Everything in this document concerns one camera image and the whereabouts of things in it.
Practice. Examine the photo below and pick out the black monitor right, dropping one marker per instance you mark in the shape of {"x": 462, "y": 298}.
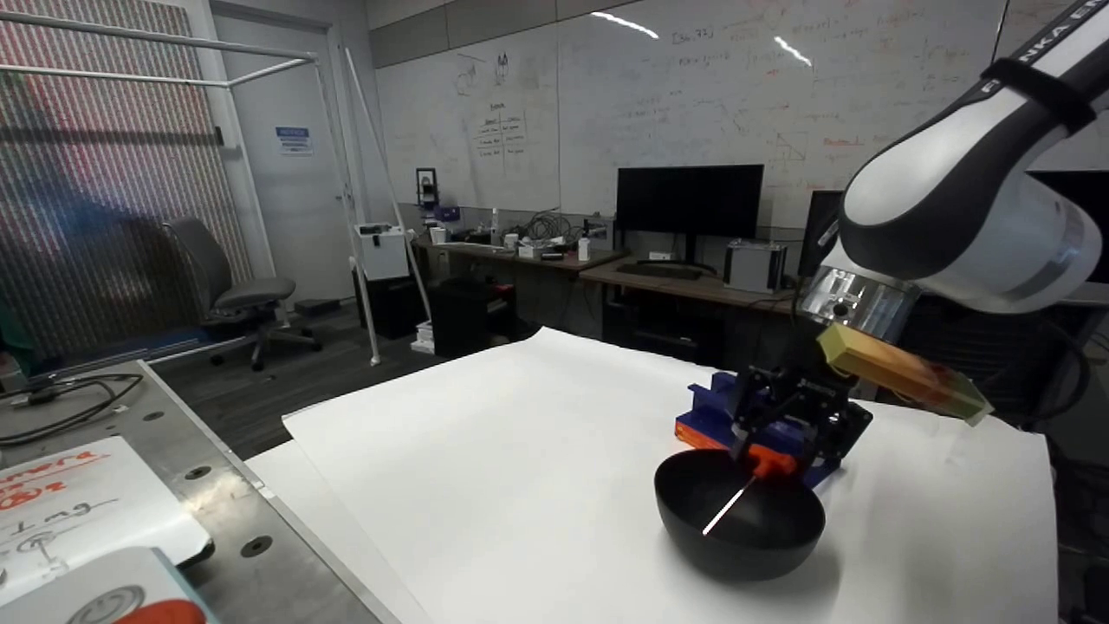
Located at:
{"x": 820, "y": 232}

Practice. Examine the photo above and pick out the black monitor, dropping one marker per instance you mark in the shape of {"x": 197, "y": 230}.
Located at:
{"x": 820, "y": 232}
{"x": 687, "y": 202}

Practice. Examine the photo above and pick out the blue door sign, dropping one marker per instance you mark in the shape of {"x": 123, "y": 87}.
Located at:
{"x": 293, "y": 135}

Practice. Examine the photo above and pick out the red-handled tool with metal shaft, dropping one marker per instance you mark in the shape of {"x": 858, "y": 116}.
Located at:
{"x": 765, "y": 465}

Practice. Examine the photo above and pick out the wooden desk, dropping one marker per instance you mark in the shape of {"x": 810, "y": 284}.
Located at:
{"x": 570, "y": 288}

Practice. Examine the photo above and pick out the large white paper sheet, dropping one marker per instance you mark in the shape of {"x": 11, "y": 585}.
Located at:
{"x": 513, "y": 488}

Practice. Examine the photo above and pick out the white box on desk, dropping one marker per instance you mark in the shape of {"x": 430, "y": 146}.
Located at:
{"x": 753, "y": 266}

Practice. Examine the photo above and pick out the grey office chair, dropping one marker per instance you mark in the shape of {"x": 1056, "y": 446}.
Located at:
{"x": 225, "y": 302}

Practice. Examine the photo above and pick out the black bowl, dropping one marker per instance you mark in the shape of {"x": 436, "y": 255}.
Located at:
{"x": 728, "y": 526}

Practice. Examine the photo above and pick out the black monitor centre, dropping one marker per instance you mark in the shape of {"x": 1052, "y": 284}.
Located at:
{"x": 687, "y": 202}

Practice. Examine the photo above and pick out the blue and orange rack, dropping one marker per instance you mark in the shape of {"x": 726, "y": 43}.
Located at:
{"x": 707, "y": 424}

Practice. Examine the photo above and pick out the white and red booklet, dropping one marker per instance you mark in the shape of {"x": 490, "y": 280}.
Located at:
{"x": 126, "y": 588}

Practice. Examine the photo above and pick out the white paper with red writing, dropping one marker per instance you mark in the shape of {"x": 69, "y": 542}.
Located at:
{"x": 69, "y": 506}

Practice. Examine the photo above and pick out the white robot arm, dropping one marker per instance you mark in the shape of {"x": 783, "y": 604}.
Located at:
{"x": 953, "y": 211}

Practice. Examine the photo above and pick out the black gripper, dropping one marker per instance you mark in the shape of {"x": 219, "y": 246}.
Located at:
{"x": 793, "y": 414}

